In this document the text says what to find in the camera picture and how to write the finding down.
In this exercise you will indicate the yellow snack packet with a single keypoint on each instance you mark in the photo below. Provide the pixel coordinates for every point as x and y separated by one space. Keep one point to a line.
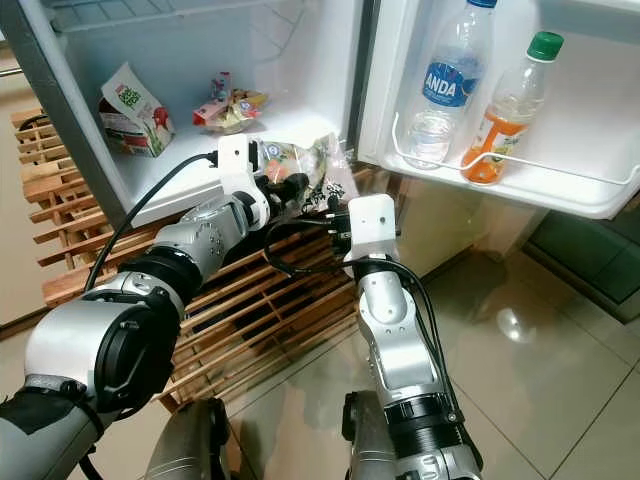
245 108

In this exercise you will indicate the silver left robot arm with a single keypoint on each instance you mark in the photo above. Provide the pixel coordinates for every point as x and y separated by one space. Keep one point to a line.
120 340

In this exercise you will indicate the small grey fridge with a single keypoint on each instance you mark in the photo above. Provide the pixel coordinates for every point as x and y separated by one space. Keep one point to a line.
190 170

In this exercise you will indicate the robot right leg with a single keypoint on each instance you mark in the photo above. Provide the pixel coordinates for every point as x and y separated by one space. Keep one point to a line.
370 440

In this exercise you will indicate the robot leg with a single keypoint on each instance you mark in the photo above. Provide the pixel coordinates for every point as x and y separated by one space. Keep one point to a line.
185 440
370 440

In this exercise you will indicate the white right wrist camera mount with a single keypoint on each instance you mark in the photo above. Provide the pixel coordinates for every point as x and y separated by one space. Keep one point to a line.
370 225

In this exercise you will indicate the grey fridge door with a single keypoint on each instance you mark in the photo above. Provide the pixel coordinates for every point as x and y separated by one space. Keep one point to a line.
580 100

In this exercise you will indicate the frozen food bag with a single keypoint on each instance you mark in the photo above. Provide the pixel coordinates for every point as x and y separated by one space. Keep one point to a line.
300 155

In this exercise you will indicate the wooden wine rack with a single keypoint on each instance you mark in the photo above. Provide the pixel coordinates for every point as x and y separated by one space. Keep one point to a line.
260 310

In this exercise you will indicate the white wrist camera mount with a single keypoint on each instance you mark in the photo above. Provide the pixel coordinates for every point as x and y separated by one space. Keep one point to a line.
235 160
370 225

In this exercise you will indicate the orange label drink bottle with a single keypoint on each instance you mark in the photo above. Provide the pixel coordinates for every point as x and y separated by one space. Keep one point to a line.
510 120

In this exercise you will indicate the robot left leg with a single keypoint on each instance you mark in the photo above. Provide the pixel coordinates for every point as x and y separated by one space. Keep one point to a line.
185 440

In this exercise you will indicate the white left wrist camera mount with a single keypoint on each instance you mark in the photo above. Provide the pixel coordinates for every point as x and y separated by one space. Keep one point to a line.
235 160

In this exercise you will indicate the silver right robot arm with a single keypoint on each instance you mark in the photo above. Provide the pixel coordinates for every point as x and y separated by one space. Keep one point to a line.
390 340

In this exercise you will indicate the printed drink carton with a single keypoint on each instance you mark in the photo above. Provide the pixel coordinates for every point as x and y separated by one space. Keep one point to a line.
135 120

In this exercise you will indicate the blue label water bottle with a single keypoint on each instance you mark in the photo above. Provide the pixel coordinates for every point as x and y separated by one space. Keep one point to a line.
455 85

